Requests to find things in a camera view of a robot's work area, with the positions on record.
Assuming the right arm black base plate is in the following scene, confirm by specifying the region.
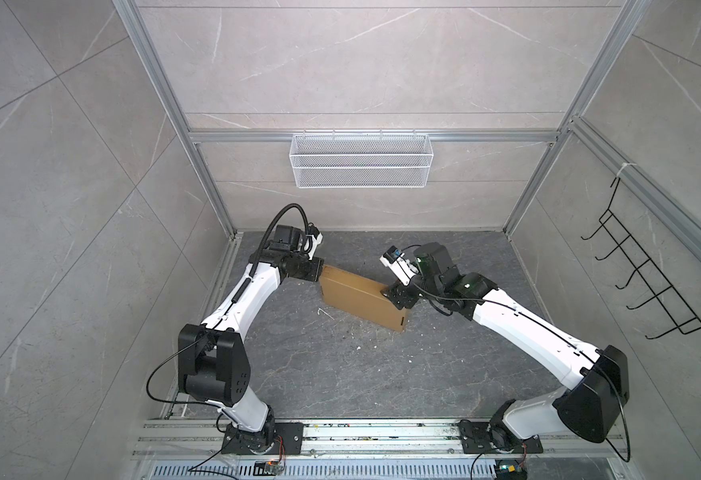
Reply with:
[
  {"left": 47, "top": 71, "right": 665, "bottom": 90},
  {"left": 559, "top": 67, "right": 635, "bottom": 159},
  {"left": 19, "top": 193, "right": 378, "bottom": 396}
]
[{"left": 456, "top": 419, "right": 543, "bottom": 454}]

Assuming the aluminium frame post left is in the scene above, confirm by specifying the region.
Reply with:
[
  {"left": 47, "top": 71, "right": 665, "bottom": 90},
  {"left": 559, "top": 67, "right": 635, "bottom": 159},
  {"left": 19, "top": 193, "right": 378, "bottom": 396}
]
[{"left": 114, "top": 0, "right": 236, "bottom": 239}]

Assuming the aluminium mounting rail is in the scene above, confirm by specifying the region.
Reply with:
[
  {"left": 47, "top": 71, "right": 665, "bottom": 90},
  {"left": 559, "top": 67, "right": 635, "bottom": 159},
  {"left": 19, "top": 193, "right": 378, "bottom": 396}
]
[{"left": 124, "top": 419, "right": 641, "bottom": 479}]

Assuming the black wire hook rack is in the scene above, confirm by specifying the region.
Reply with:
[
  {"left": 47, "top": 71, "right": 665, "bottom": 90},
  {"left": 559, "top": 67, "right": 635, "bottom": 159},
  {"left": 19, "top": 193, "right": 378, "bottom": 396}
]
[{"left": 580, "top": 178, "right": 701, "bottom": 340}]

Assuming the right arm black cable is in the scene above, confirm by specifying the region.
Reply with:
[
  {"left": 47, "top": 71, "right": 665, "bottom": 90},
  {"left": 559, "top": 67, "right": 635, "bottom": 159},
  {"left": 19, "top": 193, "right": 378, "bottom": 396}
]
[{"left": 397, "top": 243, "right": 632, "bottom": 463}]

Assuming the white wire mesh basket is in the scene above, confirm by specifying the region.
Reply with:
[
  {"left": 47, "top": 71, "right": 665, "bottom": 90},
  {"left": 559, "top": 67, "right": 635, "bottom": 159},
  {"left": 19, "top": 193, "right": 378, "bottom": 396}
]
[{"left": 290, "top": 133, "right": 434, "bottom": 189}]

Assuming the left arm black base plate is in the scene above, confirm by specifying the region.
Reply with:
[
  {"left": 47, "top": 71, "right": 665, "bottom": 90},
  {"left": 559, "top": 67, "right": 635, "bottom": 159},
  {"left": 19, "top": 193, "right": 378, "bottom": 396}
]
[{"left": 222, "top": 422, "right": 304, "bottom": 455}]

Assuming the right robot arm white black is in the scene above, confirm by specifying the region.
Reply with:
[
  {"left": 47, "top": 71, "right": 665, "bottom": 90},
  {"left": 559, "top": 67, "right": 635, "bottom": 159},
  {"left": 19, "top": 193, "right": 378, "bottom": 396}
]
[{"left": 380, "top": 242, "right": 629, "bottom": 451}]

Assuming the brown cardboard box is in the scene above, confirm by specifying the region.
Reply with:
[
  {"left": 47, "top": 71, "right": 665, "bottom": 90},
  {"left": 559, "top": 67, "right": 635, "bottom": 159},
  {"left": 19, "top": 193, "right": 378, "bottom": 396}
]
[{"left": 318, "top": 265, "right": 408, "bottom": 332}]

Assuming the aluminium frame post right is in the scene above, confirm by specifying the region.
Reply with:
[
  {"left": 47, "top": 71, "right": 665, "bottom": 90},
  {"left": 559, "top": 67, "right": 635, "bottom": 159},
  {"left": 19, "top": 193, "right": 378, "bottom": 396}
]
[{"left": 503, "top": 0, "right": 651, "bottom": 238}]

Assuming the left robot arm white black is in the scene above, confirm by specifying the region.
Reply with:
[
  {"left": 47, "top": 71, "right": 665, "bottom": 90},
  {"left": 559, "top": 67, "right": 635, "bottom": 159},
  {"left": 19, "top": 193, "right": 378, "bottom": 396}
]
[{"left": 178, "top": 223, "right": 324, "bottom": 434}]

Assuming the aluminium frame post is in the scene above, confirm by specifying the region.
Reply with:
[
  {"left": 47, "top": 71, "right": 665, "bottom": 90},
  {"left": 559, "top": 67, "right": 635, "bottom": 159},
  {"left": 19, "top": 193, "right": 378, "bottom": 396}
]
[
  {"left": 114, "top": 0, "right": 236, "bottom": 239},
  {"left": 503, "top": 0, "right": 651, "bottom": 238}
]

